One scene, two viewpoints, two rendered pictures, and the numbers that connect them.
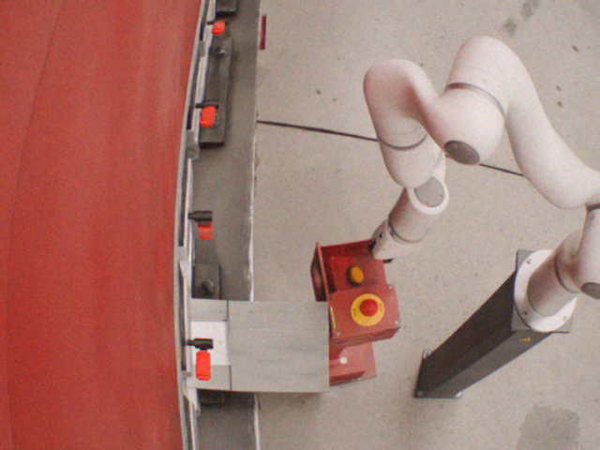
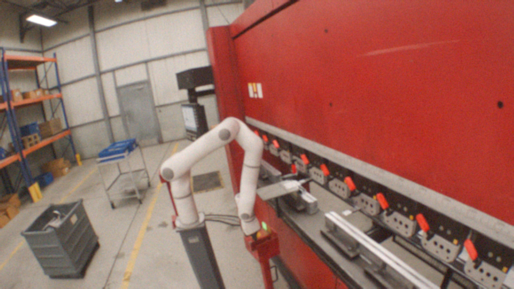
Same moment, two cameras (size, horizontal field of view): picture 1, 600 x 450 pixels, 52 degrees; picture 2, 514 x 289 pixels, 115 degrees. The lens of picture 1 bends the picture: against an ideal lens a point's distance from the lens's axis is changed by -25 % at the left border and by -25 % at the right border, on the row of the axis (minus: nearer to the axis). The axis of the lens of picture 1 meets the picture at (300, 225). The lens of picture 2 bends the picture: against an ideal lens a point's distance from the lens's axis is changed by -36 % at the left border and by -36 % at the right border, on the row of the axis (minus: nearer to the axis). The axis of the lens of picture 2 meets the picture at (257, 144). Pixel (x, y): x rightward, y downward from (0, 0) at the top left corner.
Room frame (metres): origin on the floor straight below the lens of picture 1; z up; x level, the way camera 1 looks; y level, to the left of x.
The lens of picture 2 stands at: (1.86, -0.26, 1.81)
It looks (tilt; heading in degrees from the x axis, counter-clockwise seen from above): 16 degrees down; 172
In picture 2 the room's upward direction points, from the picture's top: 9 degrees counter-clockwise
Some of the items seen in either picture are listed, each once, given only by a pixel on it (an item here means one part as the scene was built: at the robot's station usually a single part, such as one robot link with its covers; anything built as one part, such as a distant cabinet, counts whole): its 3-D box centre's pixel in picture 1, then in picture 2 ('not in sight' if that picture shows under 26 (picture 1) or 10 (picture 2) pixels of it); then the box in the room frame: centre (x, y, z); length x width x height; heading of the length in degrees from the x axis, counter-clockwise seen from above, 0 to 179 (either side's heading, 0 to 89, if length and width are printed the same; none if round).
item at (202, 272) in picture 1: (208, 337); (291, 201); (0.31, 0.14, 0.89); 0.30 x 0.05 x 0.03; 10
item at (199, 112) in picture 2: not in sight; (195, 119); (-0.82, -0.50, 1.42); 0.45 x 0.12 x 0.36; 26
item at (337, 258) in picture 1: (357, 293); (260, 241); (0.50, -0.14, 0.75); 0.20 x 0.16 x 0.18; 19
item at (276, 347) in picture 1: (255, 348); (276, 190); (0.29, 0.04, 1.00); 0.26 x 0.18 x 0.01; 100
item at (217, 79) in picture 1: (217, 87); (338, 242); (0.87, 0.24, 0.89); 0.30 x 0.05 x 0.03; 10
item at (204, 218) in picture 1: (201, 225); (294, 166); (0.42, 0.15, 1.20); 0.04 x 0.02 x 0.10; 100
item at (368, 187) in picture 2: not in sight; (371, 191); (1.02, 0.32, 1.26); 0.15 x 0.09 x 0.17; 10
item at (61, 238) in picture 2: not in sight; (63, 239); (-0.55, -2.52, 0.36); 0.80 x 0.60 x 0.72; 1
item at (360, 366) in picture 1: (336, 353); not in sight; (0.51, -0.17, 0.06); 0.25 x 0.20 x 0.12; 109
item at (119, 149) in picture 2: not in sight; (114, 153); (-2.29, -2.16, 0.92); 0.50 x 0.36 x 0.18; 91
